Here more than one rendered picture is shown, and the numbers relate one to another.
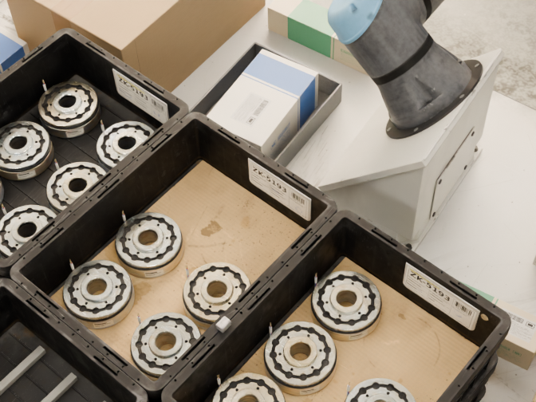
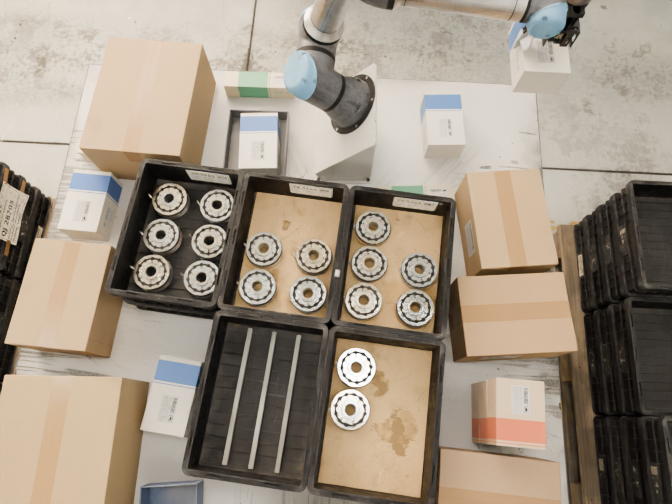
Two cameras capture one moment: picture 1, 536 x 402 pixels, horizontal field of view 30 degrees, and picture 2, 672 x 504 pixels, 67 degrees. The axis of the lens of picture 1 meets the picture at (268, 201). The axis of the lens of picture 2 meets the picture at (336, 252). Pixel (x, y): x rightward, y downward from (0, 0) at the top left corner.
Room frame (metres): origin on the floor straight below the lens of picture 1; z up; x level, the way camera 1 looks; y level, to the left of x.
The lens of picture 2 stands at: (0.38, 0.28, 2.22)
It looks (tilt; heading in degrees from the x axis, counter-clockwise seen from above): 72 degrees down; 325
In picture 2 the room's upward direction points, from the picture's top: 1 degrees clockwise
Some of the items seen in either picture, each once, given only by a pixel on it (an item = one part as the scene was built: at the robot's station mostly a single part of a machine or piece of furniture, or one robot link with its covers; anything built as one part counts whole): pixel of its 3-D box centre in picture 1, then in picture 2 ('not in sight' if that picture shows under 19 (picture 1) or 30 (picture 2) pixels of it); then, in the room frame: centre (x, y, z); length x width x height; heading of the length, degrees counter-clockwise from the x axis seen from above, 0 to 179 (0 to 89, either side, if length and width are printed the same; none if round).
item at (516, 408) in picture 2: not in sight; (515, 412); (0.12, -0.11, 0.89); 0.16 x 0.12 x 0.07; 140
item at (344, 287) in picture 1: (346, 298); (373, 226); (0.74, -0.11, 0.86); 0.05 x 0.05 x 0.01
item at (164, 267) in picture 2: not in sight; (151, 272); (0.97, 0.48, 0.86); 0.10 x 0.10 x 0.01
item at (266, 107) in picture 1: (262, 112); (260, 147); (1.20, 0.00, 0.75); 0.20 x 0.12 x 0.09; 147
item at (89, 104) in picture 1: (68, 104); (169, 199); (1.14, 0.33, 0.86); 0.10 x 0.10 x 0.01
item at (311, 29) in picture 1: (326, 32); (260, 84); (1.42, -0.13, 0.73); 0.24 x 0.06 x 0.06; 54
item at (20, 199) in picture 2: not in sight; (9, 213); (1.69, 0.89, 0.41); 0.31 x 0.02 x 0.16; 142
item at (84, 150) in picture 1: (45, 161); (183, 237); (1.01, 0.36, 0.87); 0.40 x 0.30 x 0.11; 138
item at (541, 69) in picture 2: not in sight; (538, 51); (0.84, -0.71, 1.09); 0.20 x 0.12 x 0.09; 143
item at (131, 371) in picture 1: (177, 242); (285, 245); (0.81, 0.14, 0.92); 0.40 x 0.30 x 0.02; 138
